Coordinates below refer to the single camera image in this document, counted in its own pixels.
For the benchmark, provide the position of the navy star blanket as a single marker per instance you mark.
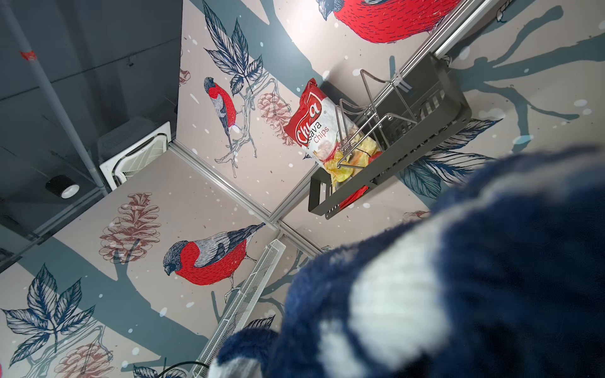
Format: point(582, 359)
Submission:
point(505, 278)

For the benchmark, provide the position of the red Chuba chips bag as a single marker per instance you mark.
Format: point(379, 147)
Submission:
point(330, 138)

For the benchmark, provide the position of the ceiling air vent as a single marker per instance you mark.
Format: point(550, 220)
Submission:
point(131, 147)

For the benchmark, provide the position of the black ceiling spotlight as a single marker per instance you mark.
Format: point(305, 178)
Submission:
point(62, 186)

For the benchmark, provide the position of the black wall shelf basket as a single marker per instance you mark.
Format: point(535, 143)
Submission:
point(414, 113)

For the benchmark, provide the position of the white mesh wall basket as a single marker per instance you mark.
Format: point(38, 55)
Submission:
point(240, 308)

